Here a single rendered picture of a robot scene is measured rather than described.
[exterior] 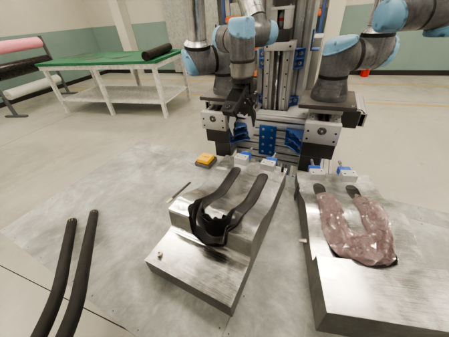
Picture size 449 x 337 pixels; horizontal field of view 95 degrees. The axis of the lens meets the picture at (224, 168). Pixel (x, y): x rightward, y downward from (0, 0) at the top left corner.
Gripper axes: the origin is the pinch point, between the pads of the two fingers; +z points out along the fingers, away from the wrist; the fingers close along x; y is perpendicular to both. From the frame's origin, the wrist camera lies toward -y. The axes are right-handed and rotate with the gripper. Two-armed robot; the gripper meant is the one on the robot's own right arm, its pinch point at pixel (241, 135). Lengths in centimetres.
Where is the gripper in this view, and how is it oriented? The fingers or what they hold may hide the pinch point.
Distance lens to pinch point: 77.7
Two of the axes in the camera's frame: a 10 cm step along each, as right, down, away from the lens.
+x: -8.9, -2.2, 4.0
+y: 4.5, -5.7, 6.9
